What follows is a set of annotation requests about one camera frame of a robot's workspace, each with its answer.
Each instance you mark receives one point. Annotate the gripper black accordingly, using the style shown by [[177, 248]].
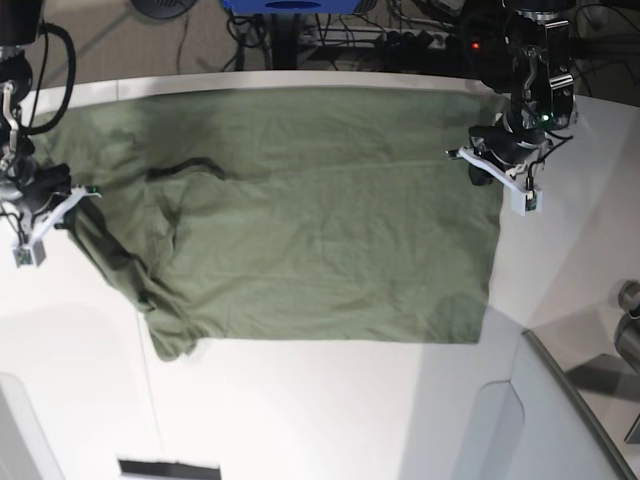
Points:
[[508, 148], [41, 187]]

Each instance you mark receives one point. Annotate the olive green t-shirt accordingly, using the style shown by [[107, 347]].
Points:
[[307, 214]]

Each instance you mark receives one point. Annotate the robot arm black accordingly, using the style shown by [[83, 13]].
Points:
[[536, 39], [21, 25]]

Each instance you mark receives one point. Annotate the black power strip red light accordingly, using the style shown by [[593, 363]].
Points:
[[423, 39]]

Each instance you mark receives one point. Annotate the black fan base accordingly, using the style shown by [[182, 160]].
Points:
[[162, 10]]

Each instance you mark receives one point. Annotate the grey metal stand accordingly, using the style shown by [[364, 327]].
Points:
[[596, 364]]

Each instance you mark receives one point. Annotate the blue box with oval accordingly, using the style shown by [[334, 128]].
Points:
[[246, 7]]

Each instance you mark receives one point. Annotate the white label with black strip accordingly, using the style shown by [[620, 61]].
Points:
[[167, 469]]

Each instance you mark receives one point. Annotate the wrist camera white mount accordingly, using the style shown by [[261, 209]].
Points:
[[526, 194], [35, 218]]

